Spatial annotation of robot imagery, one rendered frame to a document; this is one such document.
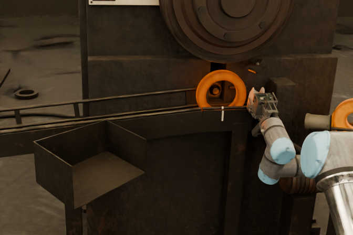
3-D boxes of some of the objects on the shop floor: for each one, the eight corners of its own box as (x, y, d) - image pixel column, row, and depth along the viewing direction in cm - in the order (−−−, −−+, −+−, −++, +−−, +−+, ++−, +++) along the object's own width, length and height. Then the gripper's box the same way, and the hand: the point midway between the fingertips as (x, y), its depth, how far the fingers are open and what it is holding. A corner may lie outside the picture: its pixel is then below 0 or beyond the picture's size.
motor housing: (264, 268, 194) (278, 153, 175) (313, 264, 198) (332, 150, 179) (276, 290, 182) (292, 170, 163) (328, 285, 186) (350, 167, 167)
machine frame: (83, 175, 261) (69, -183, 201) (266, 166, 279) (304, -166, 218) (80, 262, 194) (55, -239, 133) (321, 242, 212) (397, -208, 151)
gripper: (286, 112, 154) (267, 76, 171) (260, 113, 153) (244, 76, 169) (280, 131, 160) (262, 94, 176) (255, 132, 158) (240, 95, 174)
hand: (253, 93), depth 173 cm, fingers closed
